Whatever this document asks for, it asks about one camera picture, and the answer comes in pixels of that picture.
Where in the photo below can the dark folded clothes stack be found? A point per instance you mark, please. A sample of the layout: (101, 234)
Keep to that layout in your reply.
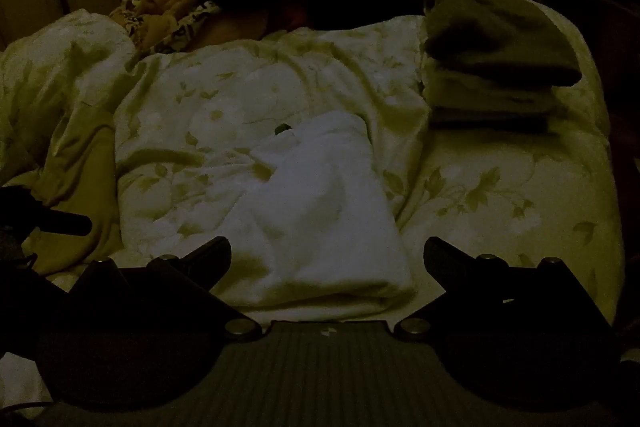
(495, 62)

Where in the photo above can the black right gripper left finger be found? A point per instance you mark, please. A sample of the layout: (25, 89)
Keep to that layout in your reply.
(144, 337)

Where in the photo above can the floral white bed quilt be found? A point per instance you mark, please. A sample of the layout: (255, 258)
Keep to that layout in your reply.
(162, 145)

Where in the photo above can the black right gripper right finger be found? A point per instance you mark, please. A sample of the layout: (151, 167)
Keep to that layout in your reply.
(514, 335)

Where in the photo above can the white small garment green trim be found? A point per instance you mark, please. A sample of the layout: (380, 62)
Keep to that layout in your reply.
(317, 240)

